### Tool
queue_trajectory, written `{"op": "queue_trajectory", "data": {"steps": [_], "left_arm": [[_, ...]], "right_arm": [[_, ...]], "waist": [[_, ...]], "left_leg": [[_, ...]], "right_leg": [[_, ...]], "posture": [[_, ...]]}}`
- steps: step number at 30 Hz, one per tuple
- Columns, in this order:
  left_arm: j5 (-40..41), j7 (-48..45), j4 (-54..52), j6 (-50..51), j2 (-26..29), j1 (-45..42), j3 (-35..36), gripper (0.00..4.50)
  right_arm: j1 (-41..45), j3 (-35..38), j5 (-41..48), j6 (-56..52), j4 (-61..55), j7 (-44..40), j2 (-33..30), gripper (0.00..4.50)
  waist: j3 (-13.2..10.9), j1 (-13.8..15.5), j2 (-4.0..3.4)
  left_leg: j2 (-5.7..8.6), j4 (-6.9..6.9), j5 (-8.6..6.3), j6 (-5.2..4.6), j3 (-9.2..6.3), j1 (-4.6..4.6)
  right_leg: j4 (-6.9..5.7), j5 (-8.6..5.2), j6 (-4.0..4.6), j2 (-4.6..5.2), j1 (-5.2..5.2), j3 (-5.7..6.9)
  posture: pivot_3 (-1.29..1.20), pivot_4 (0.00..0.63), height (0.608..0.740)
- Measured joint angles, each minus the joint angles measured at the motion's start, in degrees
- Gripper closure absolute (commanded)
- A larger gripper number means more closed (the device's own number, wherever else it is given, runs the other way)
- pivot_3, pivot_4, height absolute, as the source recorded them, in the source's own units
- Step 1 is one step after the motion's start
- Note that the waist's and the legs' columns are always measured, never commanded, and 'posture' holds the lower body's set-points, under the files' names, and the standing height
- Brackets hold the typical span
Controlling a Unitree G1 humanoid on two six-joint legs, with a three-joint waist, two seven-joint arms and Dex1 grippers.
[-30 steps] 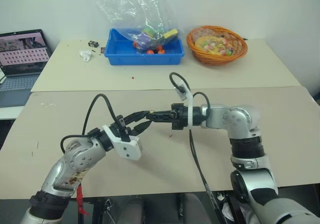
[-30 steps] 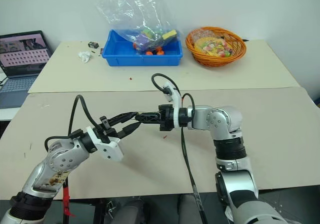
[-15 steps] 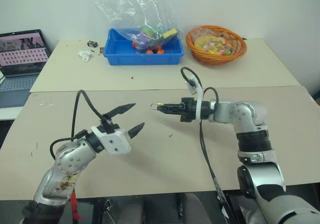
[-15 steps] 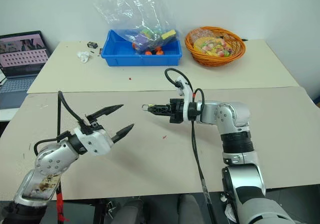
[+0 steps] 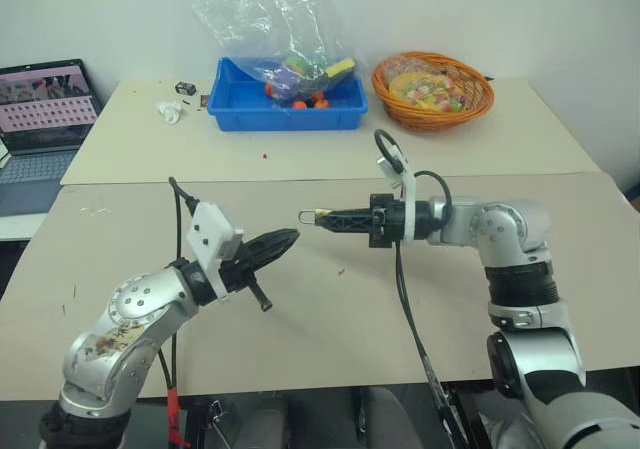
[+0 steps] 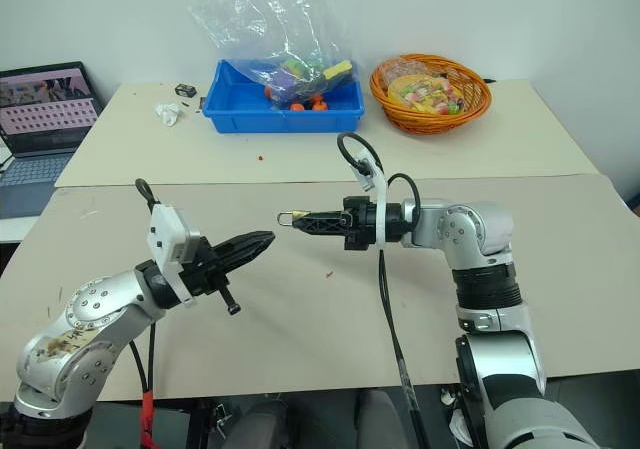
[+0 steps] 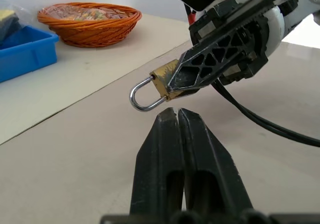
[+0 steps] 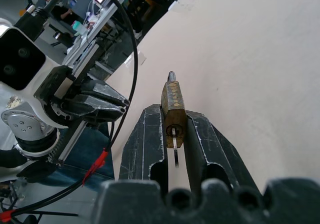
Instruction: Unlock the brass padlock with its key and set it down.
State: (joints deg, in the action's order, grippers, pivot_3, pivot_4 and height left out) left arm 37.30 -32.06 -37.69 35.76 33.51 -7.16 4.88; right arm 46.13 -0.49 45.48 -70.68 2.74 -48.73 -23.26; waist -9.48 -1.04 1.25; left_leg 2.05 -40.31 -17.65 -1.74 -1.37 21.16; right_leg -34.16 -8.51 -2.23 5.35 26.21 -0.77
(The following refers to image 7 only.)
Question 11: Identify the orange wicker basket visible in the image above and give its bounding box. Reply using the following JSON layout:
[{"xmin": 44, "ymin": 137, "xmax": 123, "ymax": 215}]
[{"xmin": 36, "ymin": 1, "xmax": 143, "ymax": 48}]

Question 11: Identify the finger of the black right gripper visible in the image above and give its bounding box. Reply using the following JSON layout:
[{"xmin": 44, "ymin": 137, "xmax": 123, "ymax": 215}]
[
  {"xmin": 167, "ymin": 26, "xmax": 256, "ymax": 92},
  {"xmin": 169, "ymin": 87, "xmax": 201, "ymax": 100}
]

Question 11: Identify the yellow sponge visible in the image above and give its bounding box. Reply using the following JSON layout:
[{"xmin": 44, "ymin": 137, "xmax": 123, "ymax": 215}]
[{"xmin": 0, "ymin": 8, "xmax": 17, "ymax": 22}]

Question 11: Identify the red camera wire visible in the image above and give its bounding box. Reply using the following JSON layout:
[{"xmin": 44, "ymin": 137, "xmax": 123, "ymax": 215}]
[{"xmin": 184, "ymin": 3, "xmax": 200, "ymax": 26}]

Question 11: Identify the colourful wrapped snack packet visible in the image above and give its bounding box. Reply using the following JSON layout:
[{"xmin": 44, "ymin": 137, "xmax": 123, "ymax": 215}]
[{"xmin": 42, "ymin": 4, "xmax": 131, "ymax": 23}]

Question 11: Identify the dark blue sponge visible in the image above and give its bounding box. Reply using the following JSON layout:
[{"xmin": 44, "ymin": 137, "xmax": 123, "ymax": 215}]
[{"xmin": 0, "ymin": 16, "xmax": 25, "ymax": 45}]

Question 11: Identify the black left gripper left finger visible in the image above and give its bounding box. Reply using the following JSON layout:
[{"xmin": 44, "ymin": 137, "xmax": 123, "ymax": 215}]
[{"xmin": 129, "ymin": 107, "xmax": 186, "ymax": 217}]

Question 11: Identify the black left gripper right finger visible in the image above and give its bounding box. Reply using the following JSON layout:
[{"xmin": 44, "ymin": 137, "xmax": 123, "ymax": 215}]
[{"xmin": 178, "ymin": 108, "xmax": 255, "ymax": 214}]

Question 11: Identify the blue plastic bin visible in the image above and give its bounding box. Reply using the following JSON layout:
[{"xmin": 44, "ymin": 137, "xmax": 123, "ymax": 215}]
[{"xmin": 0, "ymin": 25, "xmax": 60, "ymax": 83}]

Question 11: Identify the brass padlock with steel shackle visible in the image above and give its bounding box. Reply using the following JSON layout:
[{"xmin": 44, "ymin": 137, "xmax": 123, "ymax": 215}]
[{"xmin": 129, "ymin": 58, "xmax": 182, "ymax": 112}]

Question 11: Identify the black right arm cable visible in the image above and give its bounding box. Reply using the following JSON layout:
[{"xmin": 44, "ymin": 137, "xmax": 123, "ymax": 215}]
[{"xmin": 211, "ymin": 80, "xmax": 320, "ymax": 148}]

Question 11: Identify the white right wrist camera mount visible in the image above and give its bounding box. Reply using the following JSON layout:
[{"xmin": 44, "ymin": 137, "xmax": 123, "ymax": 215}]
[{"xmin": 169, "ymin": 0, "xmax": 287, "ymax": 58}]

